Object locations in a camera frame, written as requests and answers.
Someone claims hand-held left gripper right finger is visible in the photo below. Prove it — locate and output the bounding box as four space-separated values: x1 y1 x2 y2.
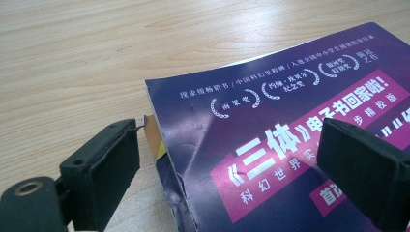
316 117 410 232

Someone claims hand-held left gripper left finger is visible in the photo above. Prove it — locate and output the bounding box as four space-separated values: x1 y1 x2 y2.
58 117 145 232

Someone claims purple book with corner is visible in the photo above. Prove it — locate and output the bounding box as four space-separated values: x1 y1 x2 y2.
141 114 198 232

